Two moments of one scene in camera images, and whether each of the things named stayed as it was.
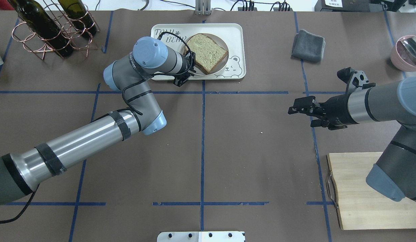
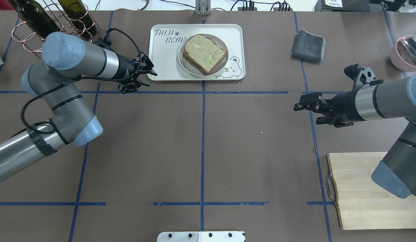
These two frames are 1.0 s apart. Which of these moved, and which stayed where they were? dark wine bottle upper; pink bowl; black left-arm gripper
Moved: black left-arm gripper
Stayed: dark wine bottle upper; pink bowl
